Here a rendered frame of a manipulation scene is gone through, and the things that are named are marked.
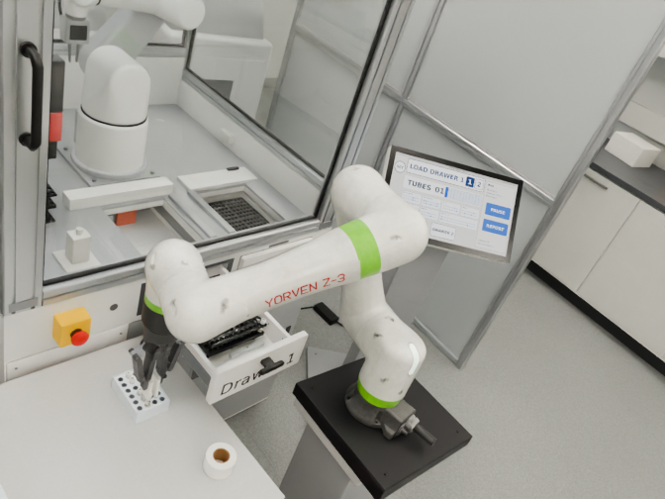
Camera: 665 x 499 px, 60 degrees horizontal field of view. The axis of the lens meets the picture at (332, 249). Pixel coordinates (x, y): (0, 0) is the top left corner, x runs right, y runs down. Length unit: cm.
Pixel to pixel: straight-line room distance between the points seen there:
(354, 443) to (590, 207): 286
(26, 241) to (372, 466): 92
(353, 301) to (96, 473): 69
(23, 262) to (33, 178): 20
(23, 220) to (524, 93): 211
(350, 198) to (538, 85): 163
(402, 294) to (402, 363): 91
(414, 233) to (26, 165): 73
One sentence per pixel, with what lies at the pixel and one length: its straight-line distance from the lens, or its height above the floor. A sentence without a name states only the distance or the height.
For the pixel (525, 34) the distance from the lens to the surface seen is 278.
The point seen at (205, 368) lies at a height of 88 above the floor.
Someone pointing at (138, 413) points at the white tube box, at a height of 80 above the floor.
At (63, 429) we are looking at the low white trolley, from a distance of 146.
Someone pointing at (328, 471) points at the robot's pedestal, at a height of 61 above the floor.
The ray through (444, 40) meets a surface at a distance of 302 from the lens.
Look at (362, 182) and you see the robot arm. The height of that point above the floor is 141.
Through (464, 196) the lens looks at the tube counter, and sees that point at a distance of 212.
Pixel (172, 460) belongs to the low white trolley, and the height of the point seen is 76.
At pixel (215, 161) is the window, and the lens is 146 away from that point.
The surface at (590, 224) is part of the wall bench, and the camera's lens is 406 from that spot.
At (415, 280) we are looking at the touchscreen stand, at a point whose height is 72.
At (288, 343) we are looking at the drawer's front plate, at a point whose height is 93.
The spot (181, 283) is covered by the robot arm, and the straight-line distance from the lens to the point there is 106.
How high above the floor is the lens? 193
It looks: 33 degrees down
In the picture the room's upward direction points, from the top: 21 degrees clockwise
